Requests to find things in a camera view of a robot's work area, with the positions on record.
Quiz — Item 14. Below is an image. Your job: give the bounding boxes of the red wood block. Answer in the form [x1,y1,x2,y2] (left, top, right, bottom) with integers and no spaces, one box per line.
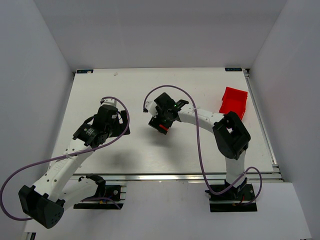
[159,124,169,134]

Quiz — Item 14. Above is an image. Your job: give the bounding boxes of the red plastic bin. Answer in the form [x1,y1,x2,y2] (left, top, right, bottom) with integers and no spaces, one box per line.
[219,86,248,120]

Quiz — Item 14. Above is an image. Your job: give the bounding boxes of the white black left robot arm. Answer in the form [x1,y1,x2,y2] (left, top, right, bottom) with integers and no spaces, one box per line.
[18,104,130,229]

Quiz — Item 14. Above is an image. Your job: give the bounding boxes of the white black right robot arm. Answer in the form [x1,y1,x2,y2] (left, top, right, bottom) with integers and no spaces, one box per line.
[143,92,251,196]

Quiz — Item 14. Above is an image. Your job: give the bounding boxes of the blue corner label left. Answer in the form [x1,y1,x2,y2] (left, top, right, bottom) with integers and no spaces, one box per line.
[76,69,94,74]

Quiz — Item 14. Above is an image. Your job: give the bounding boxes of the blue corner label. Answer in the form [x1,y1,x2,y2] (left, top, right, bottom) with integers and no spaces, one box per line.
[76,69,94,74]
[224,67,243,72]

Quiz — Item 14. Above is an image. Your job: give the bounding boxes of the blue corner label right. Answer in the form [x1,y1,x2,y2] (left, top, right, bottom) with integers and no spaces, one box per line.
[224,67,243,72]

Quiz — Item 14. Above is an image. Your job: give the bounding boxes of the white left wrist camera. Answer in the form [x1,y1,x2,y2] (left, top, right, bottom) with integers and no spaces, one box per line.
[100,98,118,108]

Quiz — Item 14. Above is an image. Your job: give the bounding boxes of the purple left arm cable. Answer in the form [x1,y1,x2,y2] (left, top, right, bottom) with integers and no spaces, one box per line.
[1,95,131,222]

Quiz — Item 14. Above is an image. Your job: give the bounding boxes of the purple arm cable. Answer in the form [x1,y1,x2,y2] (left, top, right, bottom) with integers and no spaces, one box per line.
[142,85,263,206]
[1,95,131,222]

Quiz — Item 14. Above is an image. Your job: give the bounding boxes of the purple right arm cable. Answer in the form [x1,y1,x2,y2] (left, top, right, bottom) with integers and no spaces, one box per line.
[142,85,263,206]

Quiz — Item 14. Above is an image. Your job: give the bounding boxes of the aluminium table edge rail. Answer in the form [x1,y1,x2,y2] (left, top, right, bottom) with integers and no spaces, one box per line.
[70,172,283,181]

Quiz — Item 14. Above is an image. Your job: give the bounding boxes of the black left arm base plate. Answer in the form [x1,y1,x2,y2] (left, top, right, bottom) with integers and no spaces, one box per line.
[73,184,127,210]

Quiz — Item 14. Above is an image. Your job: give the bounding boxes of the right side aluminium rail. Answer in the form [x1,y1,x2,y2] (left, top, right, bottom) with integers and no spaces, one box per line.
[243,68,279,168]

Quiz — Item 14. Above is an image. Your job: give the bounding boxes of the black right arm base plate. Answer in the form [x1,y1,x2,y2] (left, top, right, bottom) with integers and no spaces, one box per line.
[205,184,258,213]

